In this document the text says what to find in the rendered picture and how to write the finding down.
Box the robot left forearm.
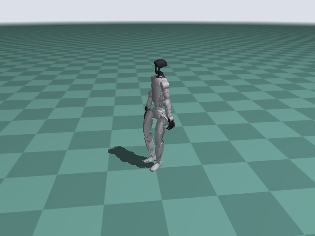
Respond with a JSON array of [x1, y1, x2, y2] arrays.
[[165, 101, 173, 121]]

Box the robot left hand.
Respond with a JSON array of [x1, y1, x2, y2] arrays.
[[166, 118, 175, 130]]

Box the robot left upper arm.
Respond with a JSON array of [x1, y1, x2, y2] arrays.
[[160, 80, 170, 106]]

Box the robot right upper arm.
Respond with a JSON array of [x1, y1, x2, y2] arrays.
[[149, 75, 154, 97]]

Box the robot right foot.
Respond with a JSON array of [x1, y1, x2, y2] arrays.
[[143, 155, 156, 163]]

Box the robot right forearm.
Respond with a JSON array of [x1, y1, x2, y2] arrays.
[[146, 95, 153, 110]]

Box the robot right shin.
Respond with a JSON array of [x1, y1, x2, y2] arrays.
[[144, 138, 154, 158]]

